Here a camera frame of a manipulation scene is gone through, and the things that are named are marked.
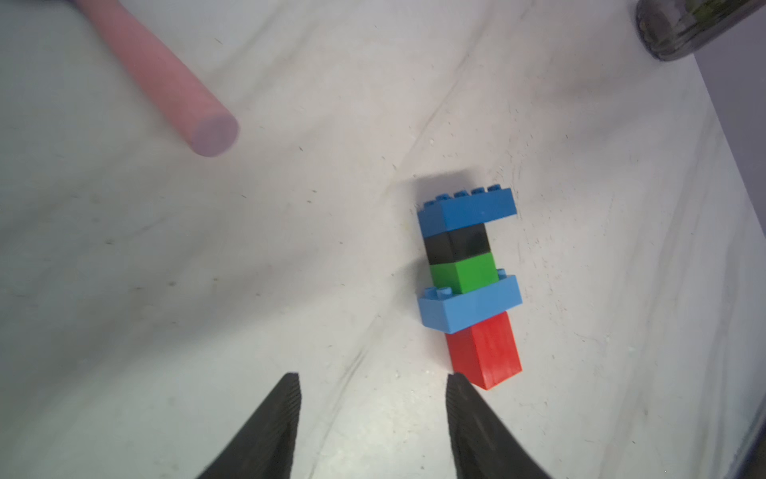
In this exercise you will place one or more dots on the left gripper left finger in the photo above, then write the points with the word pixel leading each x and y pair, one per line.
pixel 264 447

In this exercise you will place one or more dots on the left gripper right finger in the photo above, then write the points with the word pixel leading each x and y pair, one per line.
pixel 481 444

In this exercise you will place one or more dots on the red lego brick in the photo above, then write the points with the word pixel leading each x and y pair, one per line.
pixel 486 353

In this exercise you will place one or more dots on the light blue lego brick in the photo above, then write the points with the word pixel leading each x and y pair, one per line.
pixel 443 310

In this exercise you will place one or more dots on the green lego brick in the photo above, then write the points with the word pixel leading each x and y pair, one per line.
pixel 467 275

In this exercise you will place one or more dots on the black lego brick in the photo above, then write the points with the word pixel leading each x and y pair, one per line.
pixel 457 245

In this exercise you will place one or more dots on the dark blue lego brick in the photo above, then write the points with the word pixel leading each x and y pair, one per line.
pixel 447 213

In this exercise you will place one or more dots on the purple garden trowel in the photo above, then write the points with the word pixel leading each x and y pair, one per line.
pixel 206 125

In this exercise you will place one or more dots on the dark glass vase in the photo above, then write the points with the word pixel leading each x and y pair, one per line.
pixel 673 29

